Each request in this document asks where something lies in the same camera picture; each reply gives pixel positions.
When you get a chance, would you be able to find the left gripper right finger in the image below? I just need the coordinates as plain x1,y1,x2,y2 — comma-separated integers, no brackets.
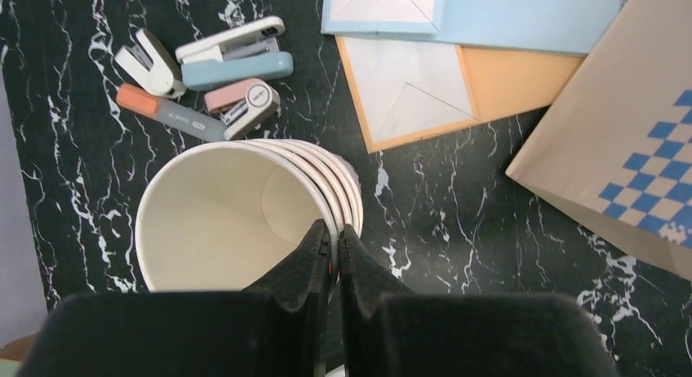
338,226,617,376

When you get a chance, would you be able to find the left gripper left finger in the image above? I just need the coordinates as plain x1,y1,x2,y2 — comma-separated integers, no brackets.
18,220,330,376

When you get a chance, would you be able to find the orange envelope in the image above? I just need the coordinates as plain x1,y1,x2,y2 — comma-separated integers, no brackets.
336,37,583,153

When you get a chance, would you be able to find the light blue envelope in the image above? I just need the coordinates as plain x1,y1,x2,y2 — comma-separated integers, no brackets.
322,0,626,55

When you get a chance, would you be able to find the white staple remover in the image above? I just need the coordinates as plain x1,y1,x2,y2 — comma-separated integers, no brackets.
115,29,187,99

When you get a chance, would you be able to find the stack of white paper cups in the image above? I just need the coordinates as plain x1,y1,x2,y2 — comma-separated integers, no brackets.
135,139,364,291

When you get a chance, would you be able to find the pink white mini stapler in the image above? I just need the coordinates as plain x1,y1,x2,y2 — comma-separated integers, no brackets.
204,78,281,140

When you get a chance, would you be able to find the blue checkered paper bag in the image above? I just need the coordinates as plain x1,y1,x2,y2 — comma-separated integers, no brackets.
506,0,691,279

